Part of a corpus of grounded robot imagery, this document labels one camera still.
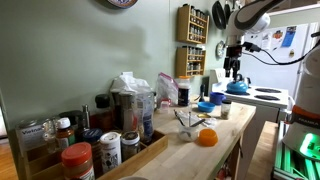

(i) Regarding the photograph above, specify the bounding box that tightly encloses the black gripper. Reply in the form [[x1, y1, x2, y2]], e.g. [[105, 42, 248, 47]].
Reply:
[[223, 56, 242, 83]]

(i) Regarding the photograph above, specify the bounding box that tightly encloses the small glass spice bottle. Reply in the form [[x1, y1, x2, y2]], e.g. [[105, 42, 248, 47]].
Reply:
[[220, 99, 232, 120]]

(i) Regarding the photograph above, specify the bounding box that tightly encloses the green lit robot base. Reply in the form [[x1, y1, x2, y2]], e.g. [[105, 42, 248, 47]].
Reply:
[[271, 120, 320, 180]]

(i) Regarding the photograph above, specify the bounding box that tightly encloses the blue bowl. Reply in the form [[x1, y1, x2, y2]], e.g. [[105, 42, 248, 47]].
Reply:
[[197, 101, 216, 113]]

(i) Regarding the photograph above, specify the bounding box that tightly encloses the wooden spice rack with jars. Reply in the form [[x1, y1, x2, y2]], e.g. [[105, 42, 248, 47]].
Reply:
[[175, 45, 207, 78], [176, 3, 210, 45]]

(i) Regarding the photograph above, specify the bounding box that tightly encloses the orange plastic bowl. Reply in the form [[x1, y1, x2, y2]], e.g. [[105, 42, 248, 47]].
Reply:
[[197, 128, 219, 147]]

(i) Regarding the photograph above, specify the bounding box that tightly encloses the dark bottle black cap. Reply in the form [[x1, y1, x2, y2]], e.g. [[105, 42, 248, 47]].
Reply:
[[89, 93, 115, 133]]

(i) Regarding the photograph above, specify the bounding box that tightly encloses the white spice shaker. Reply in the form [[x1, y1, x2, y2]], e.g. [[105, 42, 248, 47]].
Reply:
[[99, 131, 123, 174]]

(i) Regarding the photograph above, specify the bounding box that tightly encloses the brown bottle white cap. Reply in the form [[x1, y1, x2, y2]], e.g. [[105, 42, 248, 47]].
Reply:
[[55, 116, 77, 150]]

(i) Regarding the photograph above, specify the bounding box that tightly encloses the blue kettle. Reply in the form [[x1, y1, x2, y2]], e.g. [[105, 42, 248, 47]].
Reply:
[[226, 73, 250, 95]]

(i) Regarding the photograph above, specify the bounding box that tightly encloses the blue mug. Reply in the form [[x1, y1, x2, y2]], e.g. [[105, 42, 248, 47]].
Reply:
[[209, 91, 227, 106]]

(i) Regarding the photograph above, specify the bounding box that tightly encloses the black slender tool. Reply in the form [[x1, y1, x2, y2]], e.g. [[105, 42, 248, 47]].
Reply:
[[194, 83, 207, 103]]

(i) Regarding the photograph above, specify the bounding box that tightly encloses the white stove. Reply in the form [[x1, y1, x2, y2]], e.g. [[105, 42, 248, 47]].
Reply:
[[208, 68, 290, 180]]

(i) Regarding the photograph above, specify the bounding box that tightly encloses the white paper on fridge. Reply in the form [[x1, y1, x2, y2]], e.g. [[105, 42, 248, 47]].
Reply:
[[260, 32, 272, 51]]

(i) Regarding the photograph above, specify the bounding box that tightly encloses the white container orange lid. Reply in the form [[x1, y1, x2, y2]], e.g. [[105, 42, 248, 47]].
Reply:
[[177, 75, 192, 107]]

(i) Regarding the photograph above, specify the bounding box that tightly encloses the white refrigerator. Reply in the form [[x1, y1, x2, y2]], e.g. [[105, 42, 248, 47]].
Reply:
[[239, 22, 320, 101]]

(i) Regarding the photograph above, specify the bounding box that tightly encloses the clear plastic wrap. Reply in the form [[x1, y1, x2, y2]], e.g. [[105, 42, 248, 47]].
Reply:
[[174, 109, 218, 130]]

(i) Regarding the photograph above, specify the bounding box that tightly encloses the black frying pan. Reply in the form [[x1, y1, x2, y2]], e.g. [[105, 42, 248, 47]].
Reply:
[[223, 0, 233, 25], [211, 0, 228, 31]]

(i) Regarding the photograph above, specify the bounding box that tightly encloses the blue paper on fridge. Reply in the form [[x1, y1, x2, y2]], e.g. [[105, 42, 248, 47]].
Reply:
[[281, 25, 298, 49]]

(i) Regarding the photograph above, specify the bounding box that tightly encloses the clear plastic cup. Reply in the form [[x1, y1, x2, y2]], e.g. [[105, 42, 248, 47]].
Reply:
[[177, 122, 201, 143]]

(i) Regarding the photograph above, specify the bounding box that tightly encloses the small jar red label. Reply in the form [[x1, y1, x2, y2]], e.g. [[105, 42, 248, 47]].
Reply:
[[158, 97, 172, 115]]

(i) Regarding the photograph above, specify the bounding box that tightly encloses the white plastic bag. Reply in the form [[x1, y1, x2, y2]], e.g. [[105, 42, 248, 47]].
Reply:
[[109, 71, 153, 97]]

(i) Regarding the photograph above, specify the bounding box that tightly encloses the tall pepper grinder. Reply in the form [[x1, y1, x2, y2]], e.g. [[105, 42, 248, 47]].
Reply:
[[118, 91, 138, 133]]

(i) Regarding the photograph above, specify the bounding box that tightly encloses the wooden tray box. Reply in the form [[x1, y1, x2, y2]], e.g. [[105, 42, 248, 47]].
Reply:
[[19, 129, 169, 180]]

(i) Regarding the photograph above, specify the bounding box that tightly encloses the metal shaker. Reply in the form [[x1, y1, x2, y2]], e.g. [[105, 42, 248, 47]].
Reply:
[[81, 104, 91, 130]]

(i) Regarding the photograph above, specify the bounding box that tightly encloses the jar with blue lid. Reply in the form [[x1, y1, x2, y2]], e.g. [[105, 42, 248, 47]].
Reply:
[[81, 127, 104, 178]]

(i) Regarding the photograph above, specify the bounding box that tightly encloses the dark jar black lid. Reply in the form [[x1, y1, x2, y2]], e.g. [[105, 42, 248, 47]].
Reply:
[[59, 109, 85, 142]]

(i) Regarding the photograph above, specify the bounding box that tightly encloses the jar with orange lid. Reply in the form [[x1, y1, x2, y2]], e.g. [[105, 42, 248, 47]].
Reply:
[[60, 141, 96, 180]]

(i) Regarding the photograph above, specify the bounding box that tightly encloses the round wall clock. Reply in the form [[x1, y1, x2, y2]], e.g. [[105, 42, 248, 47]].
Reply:
[[215, 40, 227, 61]]

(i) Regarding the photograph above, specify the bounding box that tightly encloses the black handled utensil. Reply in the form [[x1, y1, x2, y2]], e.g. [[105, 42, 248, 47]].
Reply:
[[190, 117, 207, 128], [172, 109, 186, 128]]

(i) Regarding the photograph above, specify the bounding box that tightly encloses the decorative wall plate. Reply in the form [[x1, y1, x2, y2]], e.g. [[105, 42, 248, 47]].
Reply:
[[106, 0, 139, 9]]

